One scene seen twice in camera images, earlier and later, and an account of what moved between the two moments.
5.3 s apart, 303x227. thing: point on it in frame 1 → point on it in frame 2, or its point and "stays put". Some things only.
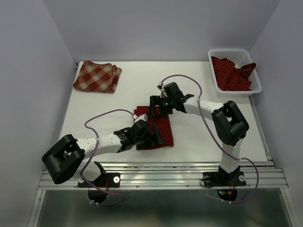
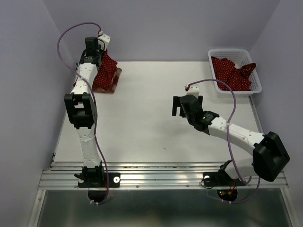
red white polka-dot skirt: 163,124 → 104,76
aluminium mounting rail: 258,175 stays put
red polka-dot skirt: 229,78 stays put
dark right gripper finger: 154,100 → 177,103
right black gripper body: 166,105 → 190,119
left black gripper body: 146,139 → 99,53
